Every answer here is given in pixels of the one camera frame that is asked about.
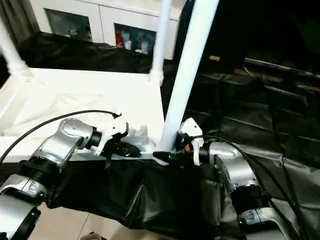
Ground black metal rod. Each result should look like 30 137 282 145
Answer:
243 57 320 76

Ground white glass-door cabinet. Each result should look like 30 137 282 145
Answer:
28 0 186 61

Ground black left wrist camera cable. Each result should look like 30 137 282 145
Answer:
0 109 124 163

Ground white plastic table top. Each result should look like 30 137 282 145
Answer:
0 67 176 168

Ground white blue carton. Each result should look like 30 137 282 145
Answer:
141 37 151 54

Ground black left robot foot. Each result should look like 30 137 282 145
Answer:
81 231 109 240

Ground grey curtain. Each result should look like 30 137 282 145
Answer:
0 0 41 49

